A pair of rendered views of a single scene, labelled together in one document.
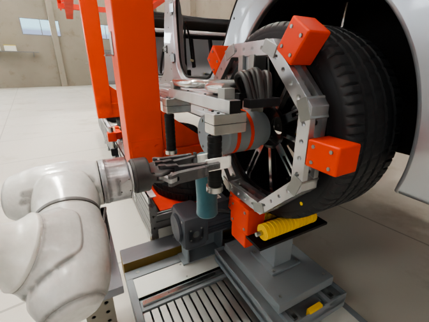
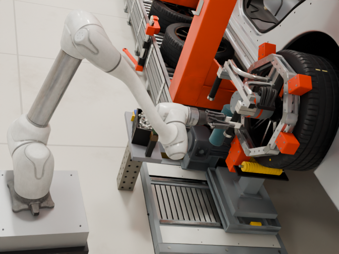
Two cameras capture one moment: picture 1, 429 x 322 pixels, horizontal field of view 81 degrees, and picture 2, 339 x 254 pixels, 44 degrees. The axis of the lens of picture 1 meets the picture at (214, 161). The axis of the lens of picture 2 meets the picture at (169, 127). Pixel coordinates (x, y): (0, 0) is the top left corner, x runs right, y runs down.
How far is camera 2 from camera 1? 1.56 m
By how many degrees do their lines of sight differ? 14
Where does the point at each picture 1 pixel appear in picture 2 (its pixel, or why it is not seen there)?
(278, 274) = (243, 198)
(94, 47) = not seen: outside the picture
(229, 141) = not seen: hidden behind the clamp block
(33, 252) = (175, 136)
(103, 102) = not seen: outside the picture
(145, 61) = (218, 28)
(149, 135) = (198, 74)
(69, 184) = (180, 116)
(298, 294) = (249, 211)
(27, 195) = (166, 114)
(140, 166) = (203, 115)
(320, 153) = (281, 140)
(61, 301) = (178, 151)
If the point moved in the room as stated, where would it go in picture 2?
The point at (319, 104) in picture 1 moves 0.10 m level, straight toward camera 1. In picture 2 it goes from (291, 118) to (283, 124)
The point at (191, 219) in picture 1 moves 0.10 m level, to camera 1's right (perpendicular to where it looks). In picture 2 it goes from (202, 140) to (217, 146)
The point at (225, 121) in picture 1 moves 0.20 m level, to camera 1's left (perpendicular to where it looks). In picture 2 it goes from (244, 109) to (207, 93)
